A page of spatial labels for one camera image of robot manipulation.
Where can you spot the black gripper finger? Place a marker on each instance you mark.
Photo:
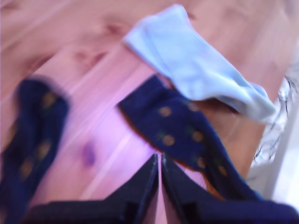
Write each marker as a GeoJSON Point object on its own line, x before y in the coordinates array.
{"type": "Point", "coordinates": [140, 191]}
{"type": "Point", "coordinates": [177, 191]}

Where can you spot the navy pineapple pattern sock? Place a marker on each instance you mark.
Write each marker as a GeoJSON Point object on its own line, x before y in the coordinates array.
{"type": "Point", "coordinates": [35, 140]}
{"type": "Point", "coordinates": [168, 116]}

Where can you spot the light blue ribbed sock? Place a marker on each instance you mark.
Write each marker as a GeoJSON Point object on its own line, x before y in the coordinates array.
{"type": "Point", "coordinates": [187, 58]}
{"type": "Point", "coordinates": [261, 109]}

